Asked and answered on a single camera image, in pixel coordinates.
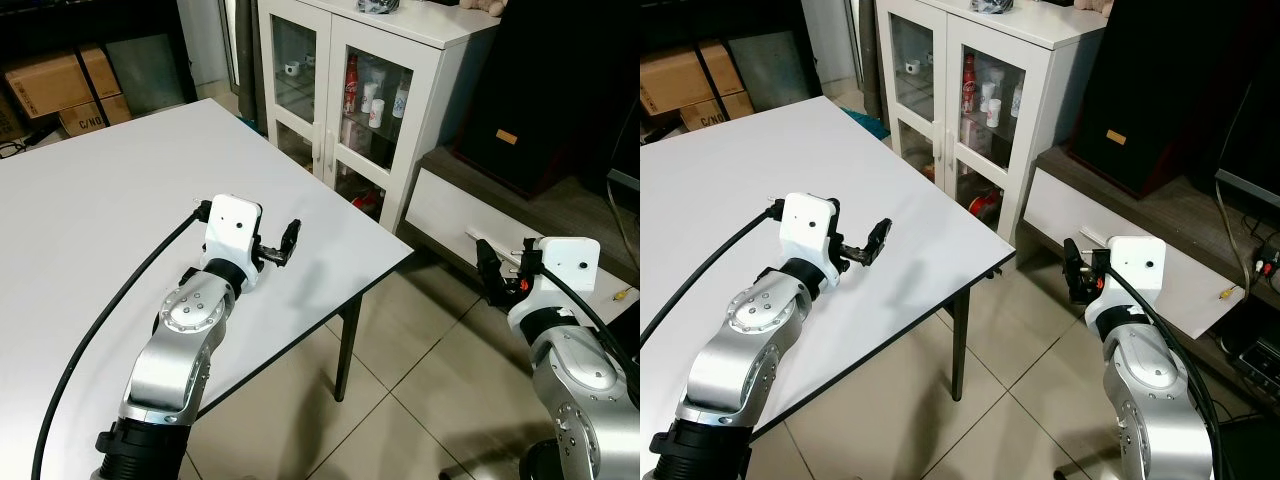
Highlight low white drawer bench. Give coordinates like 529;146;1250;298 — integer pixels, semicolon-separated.
1014;147;1280;342
399;147;641;323

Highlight black table leg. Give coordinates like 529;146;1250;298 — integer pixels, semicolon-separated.
949;287;974;402
332;293;364;404

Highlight black electronic device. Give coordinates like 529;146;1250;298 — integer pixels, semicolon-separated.
1213;297;1280;393

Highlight small printed cardboard box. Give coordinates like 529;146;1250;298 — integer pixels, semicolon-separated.
58;94;133;138
679;91;758;134

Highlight large black speaker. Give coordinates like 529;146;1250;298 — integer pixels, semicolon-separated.
1064;0;1259;198
449;0;641;198

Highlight grey flat panel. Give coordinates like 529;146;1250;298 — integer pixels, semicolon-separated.
104;33;188;117
727;30;813;112

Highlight white glass door cabinet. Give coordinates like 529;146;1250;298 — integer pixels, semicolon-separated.
256;0;502;237
874;0;1107;247

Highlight large brown cardboard box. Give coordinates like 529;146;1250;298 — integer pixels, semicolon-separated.
3;47;123;119
640;42;743;117

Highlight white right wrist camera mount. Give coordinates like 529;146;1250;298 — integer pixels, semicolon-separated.
519;236;602;327
1094;236;1169;321

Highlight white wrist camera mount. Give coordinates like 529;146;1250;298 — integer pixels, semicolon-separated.
779;192;842;292
1094;236;1169;321
202;194;264;292
519;236;602;327

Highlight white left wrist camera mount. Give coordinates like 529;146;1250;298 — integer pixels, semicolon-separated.
202;194;264;292
779;192;842;292

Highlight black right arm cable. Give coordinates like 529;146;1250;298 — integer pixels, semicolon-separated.
1103;262;1219;476
536;262;641;411

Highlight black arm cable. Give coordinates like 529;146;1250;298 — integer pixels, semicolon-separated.
1103;262;1219;476
640;201;787;347
30;203;212;480
536;262;641;411

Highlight yellow plug cable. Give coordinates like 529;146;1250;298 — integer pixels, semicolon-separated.
600;180;635;304
1212;180;1261;304

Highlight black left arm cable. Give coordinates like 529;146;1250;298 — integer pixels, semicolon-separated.
30;203;212;480
640;201;787;347

